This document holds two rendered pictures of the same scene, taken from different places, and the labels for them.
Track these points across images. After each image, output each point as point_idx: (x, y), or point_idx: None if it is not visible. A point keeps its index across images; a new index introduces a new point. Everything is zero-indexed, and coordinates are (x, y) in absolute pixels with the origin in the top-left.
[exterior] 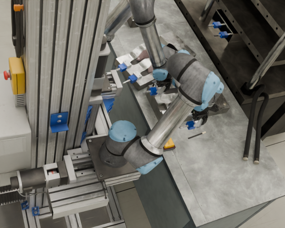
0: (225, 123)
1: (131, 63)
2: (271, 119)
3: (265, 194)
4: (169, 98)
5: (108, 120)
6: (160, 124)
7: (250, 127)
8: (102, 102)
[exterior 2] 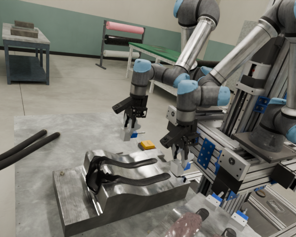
0: (63, 167)
1: (232, 232)
2: None
3: (50, 117)
4: (157, 168)
5: (214, 134)
6: None
7: (37, 143)
8: (229, 146)
